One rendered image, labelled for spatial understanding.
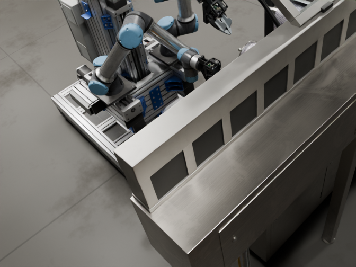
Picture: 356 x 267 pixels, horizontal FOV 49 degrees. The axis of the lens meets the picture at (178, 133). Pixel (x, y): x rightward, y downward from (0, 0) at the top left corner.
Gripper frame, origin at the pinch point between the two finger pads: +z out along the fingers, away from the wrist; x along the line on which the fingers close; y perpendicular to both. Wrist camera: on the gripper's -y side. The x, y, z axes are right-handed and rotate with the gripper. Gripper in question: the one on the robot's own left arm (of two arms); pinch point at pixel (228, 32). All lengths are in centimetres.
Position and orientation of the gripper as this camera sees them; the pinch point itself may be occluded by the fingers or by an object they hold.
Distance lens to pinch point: 187.4
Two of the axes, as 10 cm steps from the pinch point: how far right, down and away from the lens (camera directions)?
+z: 6.1, 7.9, 0.2
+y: 2.9, -1.9, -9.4
